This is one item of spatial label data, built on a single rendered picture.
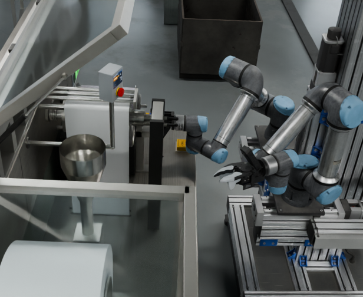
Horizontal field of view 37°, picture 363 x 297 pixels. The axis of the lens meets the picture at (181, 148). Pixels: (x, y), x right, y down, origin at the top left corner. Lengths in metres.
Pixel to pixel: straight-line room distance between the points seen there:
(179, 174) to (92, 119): 0.67
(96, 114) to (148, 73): 3.20
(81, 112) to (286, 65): 3.80
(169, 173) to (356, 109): 0.91
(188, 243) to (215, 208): 2.47
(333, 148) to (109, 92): 1.02
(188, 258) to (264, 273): 1.89
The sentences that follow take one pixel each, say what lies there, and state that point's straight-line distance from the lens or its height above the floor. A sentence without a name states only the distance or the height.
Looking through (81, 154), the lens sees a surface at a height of 1.46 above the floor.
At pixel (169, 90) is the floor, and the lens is 4.96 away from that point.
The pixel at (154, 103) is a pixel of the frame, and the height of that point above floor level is 1.44.
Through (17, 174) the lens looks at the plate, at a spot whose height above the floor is 1.39.
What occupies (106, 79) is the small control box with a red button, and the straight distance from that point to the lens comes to 1.69.
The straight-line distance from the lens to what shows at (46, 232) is 1.33.
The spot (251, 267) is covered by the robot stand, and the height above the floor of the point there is 0.21.
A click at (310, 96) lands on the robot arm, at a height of 1.40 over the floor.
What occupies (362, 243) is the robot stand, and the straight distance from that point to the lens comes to 2.72.
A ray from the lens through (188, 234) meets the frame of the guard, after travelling 1.29.
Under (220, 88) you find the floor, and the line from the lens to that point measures 5.05.
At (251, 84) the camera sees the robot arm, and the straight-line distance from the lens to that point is 2.53.
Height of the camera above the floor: 2.52
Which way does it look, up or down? 37 degrees down
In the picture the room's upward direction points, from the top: 4 degrees clockwise
